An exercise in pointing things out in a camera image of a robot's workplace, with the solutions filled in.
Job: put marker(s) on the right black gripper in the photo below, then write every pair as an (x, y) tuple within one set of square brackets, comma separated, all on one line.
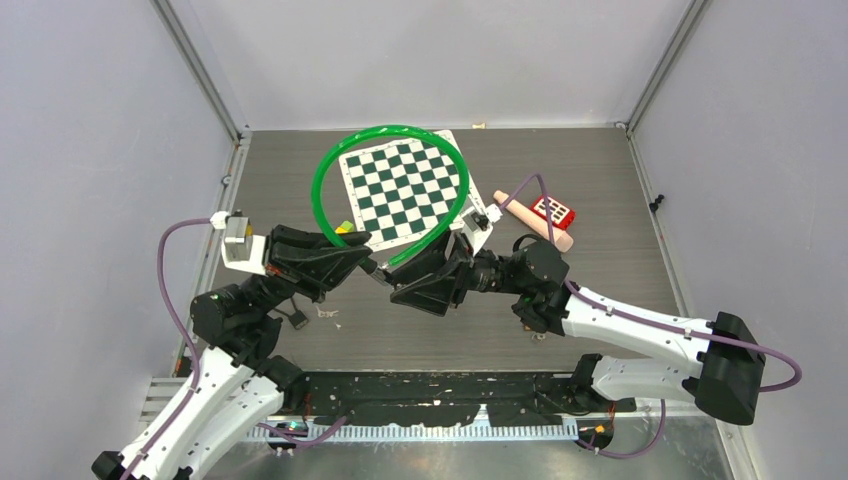
[(436, 284)]

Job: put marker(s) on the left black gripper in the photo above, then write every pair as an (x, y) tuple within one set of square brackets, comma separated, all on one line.
[(310, 260)]

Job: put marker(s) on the black cable lock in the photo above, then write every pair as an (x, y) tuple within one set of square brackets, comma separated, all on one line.
[(296, 318)]

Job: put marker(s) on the green cable lock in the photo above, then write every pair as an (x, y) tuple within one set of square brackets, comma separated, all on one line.
[(379, 272)]

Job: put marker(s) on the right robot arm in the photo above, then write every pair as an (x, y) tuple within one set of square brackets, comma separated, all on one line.
[(714, 364)]

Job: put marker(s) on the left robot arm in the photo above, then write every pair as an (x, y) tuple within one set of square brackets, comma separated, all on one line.
[(237, 380)]

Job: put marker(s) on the red white block toy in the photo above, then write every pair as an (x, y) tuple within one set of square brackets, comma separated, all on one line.
[(561, 215)]

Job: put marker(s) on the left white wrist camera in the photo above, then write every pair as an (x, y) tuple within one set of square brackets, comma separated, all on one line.
[(242, 249)]

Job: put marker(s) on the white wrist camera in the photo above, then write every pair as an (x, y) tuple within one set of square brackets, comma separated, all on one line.
[(477, 226), (242, 249)]

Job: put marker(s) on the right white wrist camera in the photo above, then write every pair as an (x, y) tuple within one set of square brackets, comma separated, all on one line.
[(477, 226)]

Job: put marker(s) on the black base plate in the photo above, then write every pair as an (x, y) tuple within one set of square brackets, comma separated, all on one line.
[(444, 398)]

